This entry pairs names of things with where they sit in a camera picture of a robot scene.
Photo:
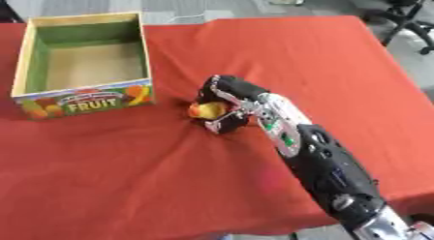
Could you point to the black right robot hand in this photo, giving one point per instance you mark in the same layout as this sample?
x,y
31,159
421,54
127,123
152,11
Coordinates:
x,y
234,87

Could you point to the black office chair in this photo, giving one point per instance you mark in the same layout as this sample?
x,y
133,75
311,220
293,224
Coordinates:
x,y
404,18

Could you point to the yellow red toy fruit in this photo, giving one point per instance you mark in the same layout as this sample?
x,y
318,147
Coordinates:
x,y
205,110

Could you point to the cardboard box with green inside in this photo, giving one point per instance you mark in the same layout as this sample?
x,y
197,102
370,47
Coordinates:
x,y
85,65

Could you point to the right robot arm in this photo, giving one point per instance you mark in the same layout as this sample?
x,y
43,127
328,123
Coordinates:
x,y
325,161

